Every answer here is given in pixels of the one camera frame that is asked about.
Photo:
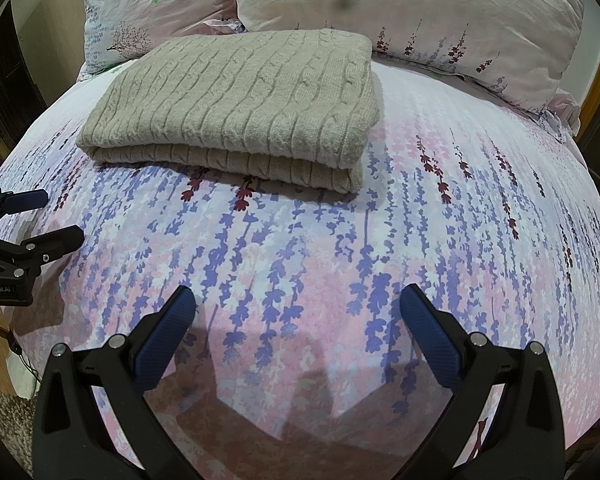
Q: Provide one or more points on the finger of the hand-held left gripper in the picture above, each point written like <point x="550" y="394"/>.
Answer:
<point x="55" y="242"/>
<point x="27" y="200"/>

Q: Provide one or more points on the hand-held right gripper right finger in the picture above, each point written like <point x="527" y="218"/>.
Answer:
<point x="432" y="340"/>

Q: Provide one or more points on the floral bed sheet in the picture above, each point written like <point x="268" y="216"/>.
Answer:
<point x="330" y="260"/>

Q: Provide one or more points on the pink floral pillow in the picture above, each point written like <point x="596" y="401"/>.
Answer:
<point x="430" y="10"/>
<point x="130" y="0"/>

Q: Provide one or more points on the shaggy beige rug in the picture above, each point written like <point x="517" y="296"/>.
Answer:
<point x="0" y="420"/>

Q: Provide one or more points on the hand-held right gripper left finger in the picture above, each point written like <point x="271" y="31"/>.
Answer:
<point x="165" y="340"/>

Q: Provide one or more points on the dark furniture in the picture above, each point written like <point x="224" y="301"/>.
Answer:
<point x="10" y="70"/>

